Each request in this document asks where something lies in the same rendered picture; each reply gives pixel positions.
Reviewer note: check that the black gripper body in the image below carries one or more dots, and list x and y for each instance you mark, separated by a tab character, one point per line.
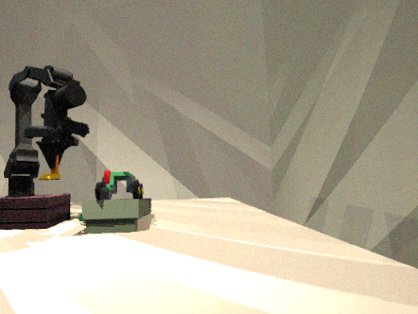
49	130

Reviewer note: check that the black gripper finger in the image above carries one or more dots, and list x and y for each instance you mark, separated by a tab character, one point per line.
61	149
49	150

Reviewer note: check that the red-headed stop pin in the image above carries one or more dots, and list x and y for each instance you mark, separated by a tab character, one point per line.
107	176

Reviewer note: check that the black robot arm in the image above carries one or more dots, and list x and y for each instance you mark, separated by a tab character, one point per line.
23	160

